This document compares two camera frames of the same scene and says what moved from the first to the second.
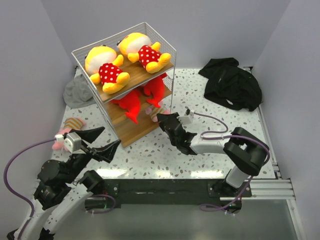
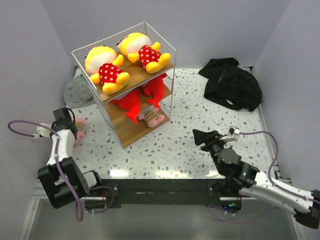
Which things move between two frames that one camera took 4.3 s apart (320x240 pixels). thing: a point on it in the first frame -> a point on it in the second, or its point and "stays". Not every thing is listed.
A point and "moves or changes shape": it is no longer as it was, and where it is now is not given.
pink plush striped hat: x=153 y=111 moves or changes shape
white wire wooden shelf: x=131 y=74 stays
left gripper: x=106 y=152 -> x=53 y=126
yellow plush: x=140 y=49 stays
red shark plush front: x=131 y=101 stays
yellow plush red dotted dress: x=104 y=65 stays
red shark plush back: x=155 y=87 stays
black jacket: x=231 y=85 stays
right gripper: x=161 y=118 -> x=200 y=138
